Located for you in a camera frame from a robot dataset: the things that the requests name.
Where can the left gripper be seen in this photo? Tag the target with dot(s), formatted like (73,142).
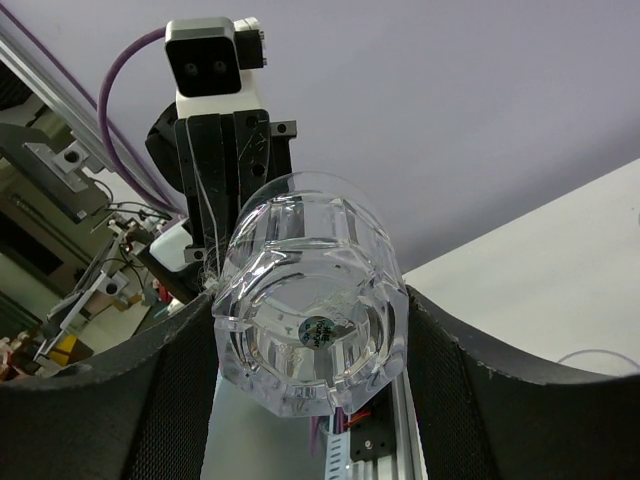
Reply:
(218,161)

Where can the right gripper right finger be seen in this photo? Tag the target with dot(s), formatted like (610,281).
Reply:
(488,410)

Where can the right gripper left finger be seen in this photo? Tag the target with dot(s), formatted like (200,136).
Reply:
(139,410)

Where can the clear glass cup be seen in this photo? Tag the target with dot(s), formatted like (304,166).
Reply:
(601,361)
(312,311)

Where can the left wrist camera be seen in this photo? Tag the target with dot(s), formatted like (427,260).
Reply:
(212,62)

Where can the aluminium mounting rail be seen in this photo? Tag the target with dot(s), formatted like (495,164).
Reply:
(381,441)

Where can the left aluminium frame post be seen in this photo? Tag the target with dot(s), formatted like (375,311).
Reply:
(40,70)

